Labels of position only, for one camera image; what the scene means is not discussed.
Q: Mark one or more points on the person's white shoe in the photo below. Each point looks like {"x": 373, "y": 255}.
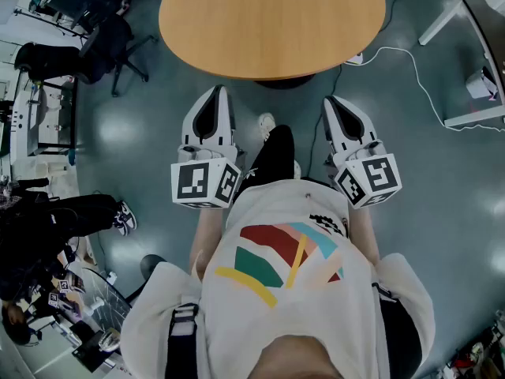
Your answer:
{"x": 266, "y": 122}
{"x": 297, "y": 170}

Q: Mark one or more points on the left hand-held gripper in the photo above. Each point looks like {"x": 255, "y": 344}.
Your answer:
{"x": 197, "y": 180}

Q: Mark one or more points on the white power strip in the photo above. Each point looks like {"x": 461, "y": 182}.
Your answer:
{"x": 355, "y": 59}

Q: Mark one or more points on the black table base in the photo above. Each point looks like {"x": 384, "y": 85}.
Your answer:
{"x": 284, "y": 83}

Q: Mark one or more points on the white equipment cart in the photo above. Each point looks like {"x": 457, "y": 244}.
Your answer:
{"x": 21, "y": 121}

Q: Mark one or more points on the white-legged desk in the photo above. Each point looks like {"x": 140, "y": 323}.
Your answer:
{"x": 473, "y": 117}

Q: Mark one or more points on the person's white printed T-shirt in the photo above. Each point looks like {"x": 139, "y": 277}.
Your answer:
{"x": 276, "y": 314}

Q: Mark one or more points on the glass-topped desk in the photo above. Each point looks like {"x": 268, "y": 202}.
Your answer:
{"x": 106, "y": 298}

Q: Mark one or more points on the person's right forearm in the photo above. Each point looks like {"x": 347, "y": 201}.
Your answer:
{"x": 367, "y": 231}

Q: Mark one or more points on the person's face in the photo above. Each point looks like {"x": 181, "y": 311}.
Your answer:
{"x": 296, "y": 359}

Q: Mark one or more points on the person's black trousers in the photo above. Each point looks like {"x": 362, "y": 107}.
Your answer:
{"x": 276, "y": 152}

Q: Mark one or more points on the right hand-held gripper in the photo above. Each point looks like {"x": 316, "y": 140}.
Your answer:
{"x": 375, "y": 176}

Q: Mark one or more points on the person's left forearm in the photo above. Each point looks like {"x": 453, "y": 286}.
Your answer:
{"x": 209, "y": 235}

